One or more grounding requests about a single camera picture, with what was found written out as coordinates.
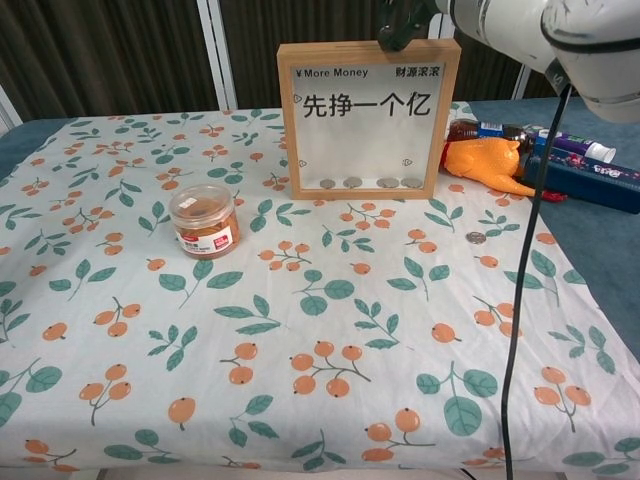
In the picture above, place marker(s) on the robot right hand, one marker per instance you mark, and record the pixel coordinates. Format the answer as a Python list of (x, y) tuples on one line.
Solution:
[(400, 25)]

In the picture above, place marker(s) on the silver coin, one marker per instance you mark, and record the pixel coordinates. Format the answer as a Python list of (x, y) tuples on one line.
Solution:
[(352, 182), (410, 182), (386, 183), (327, 184), (475, 237)]

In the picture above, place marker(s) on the cola bottle blue label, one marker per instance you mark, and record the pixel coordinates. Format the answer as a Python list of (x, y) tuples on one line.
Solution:
[(462, 131)]

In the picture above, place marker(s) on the orange rubber chicken toy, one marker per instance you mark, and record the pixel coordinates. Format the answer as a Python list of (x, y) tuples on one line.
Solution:
[(480, 157)]

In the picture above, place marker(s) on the purple toothpaste tube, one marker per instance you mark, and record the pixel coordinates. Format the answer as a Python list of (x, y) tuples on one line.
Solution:
[(575, 145)]

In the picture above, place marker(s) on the dark blue toothpaste box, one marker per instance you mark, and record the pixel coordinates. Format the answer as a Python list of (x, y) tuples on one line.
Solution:
[(590, 182)]

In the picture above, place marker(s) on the dark slatted partition screen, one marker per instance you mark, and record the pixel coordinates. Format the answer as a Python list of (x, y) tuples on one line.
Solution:
[(125, 50)]

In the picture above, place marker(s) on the clear jar orange contents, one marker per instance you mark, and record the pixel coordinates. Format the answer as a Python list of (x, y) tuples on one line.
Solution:
[(205, 225)]

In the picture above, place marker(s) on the floral print tablecloth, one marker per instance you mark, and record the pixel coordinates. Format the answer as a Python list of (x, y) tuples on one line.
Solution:
[(250, 300)]

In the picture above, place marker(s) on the wooden coin box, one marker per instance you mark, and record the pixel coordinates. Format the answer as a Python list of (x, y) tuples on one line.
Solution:
[(370, 140)]

